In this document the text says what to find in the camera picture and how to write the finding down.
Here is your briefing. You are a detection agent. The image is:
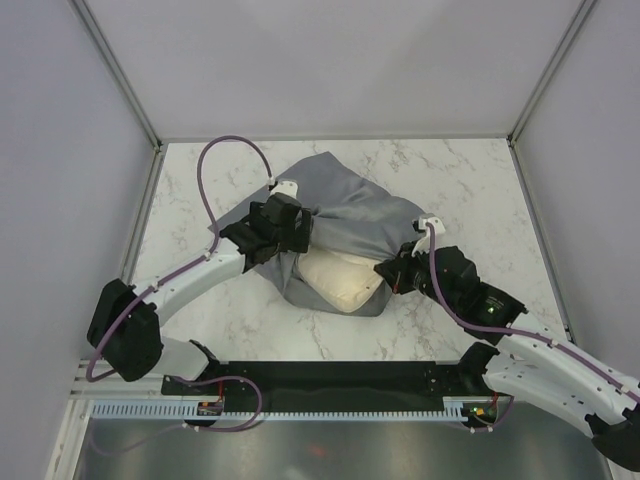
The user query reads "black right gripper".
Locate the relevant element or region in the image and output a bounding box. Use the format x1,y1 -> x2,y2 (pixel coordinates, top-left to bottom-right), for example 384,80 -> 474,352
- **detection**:
375,240 -> 459,314

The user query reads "beige pillow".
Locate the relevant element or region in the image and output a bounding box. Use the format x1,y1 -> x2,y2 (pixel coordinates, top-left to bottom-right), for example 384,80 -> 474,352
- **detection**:
297,248 -> 383,313

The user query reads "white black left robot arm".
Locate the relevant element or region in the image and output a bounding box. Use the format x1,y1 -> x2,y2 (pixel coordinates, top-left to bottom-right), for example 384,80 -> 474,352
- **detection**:
86,193 -> 312,394

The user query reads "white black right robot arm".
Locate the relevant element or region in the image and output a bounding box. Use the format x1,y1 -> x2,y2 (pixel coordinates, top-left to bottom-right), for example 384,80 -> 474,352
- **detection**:
374,245 -> 639,472

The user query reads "metal front panel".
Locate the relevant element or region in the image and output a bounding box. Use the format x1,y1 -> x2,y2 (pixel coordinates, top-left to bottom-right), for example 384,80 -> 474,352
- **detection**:
75,403 -> 611,479

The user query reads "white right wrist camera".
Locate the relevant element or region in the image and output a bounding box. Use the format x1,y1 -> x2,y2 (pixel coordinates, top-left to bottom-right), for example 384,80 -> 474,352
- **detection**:
411,214 -> 446,256

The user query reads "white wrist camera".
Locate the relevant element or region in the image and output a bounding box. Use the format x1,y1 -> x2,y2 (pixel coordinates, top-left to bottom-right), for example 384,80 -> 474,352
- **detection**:
411,214 -> 446,256
269,179 -> 299,198

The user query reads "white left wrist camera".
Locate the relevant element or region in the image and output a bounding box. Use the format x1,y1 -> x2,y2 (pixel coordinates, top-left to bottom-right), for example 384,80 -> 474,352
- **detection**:
269,179 -> 299,198

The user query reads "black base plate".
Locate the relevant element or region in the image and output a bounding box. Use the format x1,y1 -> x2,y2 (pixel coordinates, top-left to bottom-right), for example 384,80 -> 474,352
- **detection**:
161,361 -> 493,412

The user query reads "aluminium right side rail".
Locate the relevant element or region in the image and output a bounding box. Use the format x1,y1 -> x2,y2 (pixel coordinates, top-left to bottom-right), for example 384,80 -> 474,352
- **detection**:
507,138 -> 573,340

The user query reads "aluminium left side rail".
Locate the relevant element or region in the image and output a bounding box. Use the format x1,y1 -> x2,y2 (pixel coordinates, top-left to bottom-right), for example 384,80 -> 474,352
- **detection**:
119,145 -> 167,285

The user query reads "white slotted cable duct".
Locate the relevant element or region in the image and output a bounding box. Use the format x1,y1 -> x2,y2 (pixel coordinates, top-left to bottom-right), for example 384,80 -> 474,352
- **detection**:
90,399 -> 472,423

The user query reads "aluminium left corner post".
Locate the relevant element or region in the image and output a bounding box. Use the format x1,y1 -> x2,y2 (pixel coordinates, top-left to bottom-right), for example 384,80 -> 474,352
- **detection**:
69,0 -> 163,152

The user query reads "aluminium corner post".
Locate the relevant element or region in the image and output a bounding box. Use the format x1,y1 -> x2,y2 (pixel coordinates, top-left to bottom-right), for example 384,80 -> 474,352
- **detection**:
506,0 -> 599,149
69,0 -> 163,152

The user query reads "aluminium right corner post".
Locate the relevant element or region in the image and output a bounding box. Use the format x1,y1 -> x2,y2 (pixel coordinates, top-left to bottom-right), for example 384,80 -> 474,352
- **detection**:
506,0 -> 599,149

